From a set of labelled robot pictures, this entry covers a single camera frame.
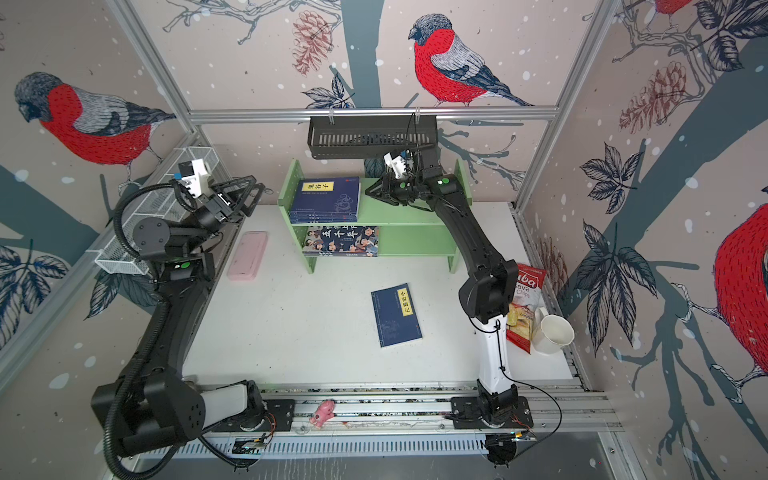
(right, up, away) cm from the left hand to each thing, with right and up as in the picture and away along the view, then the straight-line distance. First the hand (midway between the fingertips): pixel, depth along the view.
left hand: (256, 189), depth 57 cm
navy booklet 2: (+28, -34, +33) cm, 55 cm away
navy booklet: (+10, +1, +24) cm, 26 cm away
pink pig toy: (+10, -54, +15) cm, 57 cm away
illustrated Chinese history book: (+11, -12, +35) cm, 38 cm away
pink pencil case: (-24, -17, +45) cm, 54 cm away
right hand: (+20, +1, +23) cm, 30 cm away
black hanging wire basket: (+18, +26, +49) cm, 59 cm away
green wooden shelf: (+31, -8, +40) cm, 51 cm away
